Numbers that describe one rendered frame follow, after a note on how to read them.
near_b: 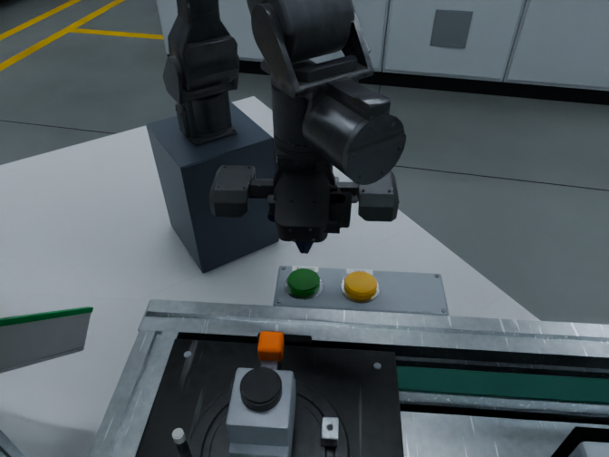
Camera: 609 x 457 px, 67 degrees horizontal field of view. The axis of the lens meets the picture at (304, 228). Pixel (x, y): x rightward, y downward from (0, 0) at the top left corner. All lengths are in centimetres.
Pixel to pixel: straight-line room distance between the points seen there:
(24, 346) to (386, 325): 36
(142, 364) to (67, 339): 8
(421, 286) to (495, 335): 10
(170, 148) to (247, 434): 43
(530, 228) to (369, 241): 162
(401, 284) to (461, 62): 286
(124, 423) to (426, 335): 33
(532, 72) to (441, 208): 143
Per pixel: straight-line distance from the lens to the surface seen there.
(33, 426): 67
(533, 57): 343
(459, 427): 55
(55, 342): 50
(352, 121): 35
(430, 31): 331
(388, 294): 58
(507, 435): 57
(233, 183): 47
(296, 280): 57
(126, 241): 84
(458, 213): 232
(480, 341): 57
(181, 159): 64
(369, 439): 47
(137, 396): 53
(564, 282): 215
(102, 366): 68
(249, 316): 55
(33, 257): 88
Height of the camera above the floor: 139
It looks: 41 degrees down
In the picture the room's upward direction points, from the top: straight up
